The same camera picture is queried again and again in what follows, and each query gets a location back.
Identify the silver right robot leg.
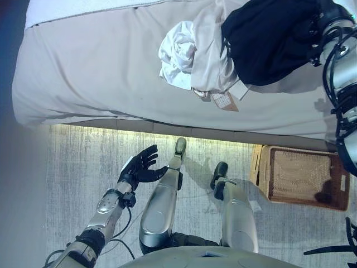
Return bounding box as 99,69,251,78
210,161,259,254

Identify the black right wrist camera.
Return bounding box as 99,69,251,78
308,41,324,68

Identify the beige garment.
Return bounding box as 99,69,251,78
190,0,250,97

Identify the beige bed runner cover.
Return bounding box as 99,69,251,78
11,0,357,140

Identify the grey textured floor rug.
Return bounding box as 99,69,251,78
46,124,357,268

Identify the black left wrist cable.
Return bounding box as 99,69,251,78
110,205,133,240

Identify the silver left robot leg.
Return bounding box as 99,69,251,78
138,137,187,255

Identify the white paper hang tag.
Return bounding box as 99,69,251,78
230,80,251,101

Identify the black garment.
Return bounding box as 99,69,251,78
221,0,329,87

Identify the grey robot torso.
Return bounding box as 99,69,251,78
117,233,279,268

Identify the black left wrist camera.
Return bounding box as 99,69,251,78
122,192,137,208

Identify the silver robot leg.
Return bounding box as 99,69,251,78
138,137,187,255
210,161,259,254

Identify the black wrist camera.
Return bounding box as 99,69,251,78
308,41,324,68
122,192,137,208

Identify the white garment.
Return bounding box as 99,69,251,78
158,21,199,90

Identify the brown wicker laundry basket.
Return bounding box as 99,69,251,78
249,144,351,212

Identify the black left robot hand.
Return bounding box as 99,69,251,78
117,144,170,193

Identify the brown cardboard hang tag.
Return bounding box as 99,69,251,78
210,91,240,113

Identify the black right shoulder cable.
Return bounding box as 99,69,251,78
303,216,357,268

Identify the white bed sheet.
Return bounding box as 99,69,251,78
24,0,196,30

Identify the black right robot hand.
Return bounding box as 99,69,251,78
298,0,355,40

